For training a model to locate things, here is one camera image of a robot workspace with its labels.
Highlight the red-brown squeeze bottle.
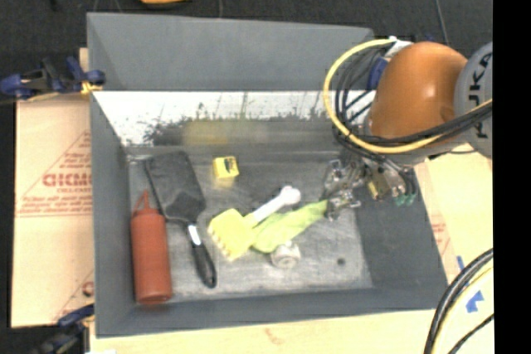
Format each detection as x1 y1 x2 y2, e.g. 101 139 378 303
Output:
129 189 173 306

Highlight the small yellow box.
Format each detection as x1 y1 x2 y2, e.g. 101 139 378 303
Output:
212 155 241 181

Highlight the small white cylinder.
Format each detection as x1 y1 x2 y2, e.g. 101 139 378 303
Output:
270 240 302 269

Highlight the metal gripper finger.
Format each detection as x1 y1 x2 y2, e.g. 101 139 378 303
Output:
326 196 362 221
322 160 367 196

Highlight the grey metal bin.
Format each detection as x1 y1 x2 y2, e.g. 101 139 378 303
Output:
85 12 450 337

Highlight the black spatula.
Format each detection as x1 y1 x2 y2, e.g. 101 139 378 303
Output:
144 150 218 289

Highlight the brown cardboard board red print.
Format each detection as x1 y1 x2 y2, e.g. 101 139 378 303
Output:
10 47 461 329

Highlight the yellow rake with white handle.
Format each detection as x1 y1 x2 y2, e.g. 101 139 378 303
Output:
207 185 302 263

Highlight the light green cloth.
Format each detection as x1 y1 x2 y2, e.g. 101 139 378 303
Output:
251 198 332 255

